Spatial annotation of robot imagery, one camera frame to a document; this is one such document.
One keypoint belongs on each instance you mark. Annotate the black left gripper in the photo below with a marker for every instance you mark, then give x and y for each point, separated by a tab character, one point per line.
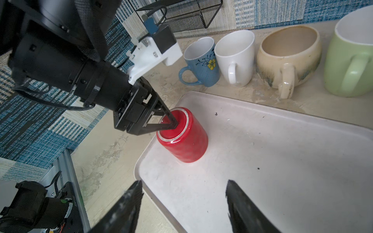
135	112

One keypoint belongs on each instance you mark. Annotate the white mug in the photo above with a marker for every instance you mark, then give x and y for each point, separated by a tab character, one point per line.
236	57

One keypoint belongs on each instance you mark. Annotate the red mug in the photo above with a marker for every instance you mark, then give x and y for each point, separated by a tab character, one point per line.
188	142

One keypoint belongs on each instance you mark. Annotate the beige ceramic teapot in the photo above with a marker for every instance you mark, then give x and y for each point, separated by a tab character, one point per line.
288	57

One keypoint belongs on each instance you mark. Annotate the blue polka dot mug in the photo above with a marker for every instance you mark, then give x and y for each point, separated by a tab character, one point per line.
201	61

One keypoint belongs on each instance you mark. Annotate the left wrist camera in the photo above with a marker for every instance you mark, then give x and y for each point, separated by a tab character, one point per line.
159	46

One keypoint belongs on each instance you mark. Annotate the white plastic tray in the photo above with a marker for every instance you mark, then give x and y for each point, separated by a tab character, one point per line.
306	174

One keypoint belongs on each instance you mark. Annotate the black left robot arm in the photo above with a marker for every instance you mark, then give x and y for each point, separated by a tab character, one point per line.
58	59

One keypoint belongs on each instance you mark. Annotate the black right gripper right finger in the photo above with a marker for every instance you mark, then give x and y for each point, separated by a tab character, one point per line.
244	215

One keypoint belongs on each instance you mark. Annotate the black wire mesh shelf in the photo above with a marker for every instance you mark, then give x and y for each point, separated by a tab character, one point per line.
186	15

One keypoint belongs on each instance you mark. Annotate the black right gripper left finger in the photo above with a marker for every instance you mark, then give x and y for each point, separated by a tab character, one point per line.
123	216

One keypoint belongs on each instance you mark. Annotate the green mug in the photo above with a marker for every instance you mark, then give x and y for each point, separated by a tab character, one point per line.
348	68

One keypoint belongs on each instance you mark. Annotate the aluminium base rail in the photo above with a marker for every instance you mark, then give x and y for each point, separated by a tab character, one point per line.
61	182

